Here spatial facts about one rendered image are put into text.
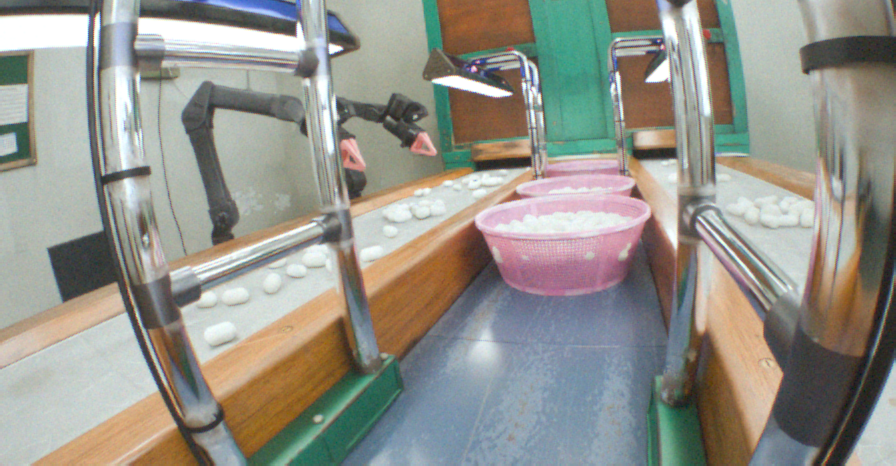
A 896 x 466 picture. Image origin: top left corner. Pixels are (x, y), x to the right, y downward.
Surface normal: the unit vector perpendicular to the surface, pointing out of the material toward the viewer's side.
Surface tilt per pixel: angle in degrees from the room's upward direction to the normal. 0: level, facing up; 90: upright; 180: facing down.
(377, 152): 90
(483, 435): 0
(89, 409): 0
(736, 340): 0
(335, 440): 90
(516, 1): 90
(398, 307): 90
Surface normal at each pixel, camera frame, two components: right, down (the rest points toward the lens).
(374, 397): 0.91, -0.04
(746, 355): -0.12, -0.97
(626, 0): -0.39, 0.22
